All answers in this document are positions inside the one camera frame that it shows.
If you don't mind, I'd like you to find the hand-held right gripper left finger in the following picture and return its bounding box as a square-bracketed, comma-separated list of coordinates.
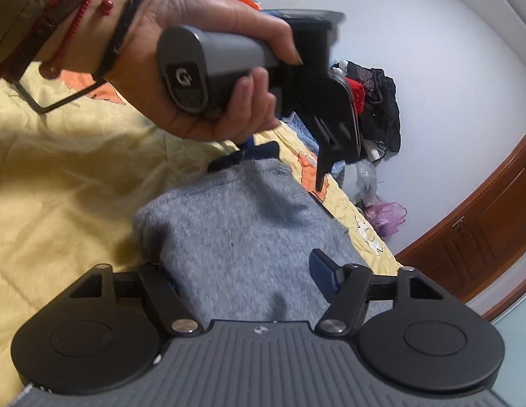
[68, 262, 205, 338]

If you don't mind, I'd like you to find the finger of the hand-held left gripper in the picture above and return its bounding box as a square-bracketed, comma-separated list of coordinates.
[314, 124, 345, 192]

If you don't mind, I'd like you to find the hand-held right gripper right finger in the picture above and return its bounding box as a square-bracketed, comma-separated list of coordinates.
[309, 248, 442, 338]

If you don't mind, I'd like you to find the grey and navy sweater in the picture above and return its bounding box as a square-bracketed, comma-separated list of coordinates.
[133, 141, 393, 328]

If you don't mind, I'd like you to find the person's left forearm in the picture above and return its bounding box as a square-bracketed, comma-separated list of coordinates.
[0, 0, 150, 86]

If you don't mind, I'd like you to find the person's left hand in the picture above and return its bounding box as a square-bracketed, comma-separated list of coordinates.
[105, 0, 306, 141]

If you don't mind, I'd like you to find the light blue fleece blanket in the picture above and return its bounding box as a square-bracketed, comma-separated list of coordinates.
[284, 112, 346, 187]

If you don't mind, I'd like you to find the clear plastic bag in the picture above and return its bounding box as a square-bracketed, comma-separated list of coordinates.
[350, 159, 380, 206]

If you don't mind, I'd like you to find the red garment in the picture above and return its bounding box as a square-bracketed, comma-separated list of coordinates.
[345, 75, 370, 113]

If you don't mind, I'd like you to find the black garment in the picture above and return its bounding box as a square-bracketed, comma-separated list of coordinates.
[347, 61, 403, 164]

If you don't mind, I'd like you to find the pink plastic bag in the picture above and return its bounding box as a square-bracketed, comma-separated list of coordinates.
[365, 202, 408, 238]

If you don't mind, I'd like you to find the yellow printed blanket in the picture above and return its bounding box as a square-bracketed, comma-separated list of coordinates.
[0, 61, 403, 403]

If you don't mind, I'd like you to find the wooden door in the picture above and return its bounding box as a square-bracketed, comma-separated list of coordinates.
[393, 134, 526, 321]

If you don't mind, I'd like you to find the black cord bracelet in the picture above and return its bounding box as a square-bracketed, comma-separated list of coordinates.
[91, 0, 150, 82]

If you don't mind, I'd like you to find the red string bracelet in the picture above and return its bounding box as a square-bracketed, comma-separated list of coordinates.
[36, 0, 119, 78]

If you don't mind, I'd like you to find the thin black cord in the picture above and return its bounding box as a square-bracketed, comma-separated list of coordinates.
[15, 77, 103, 115]

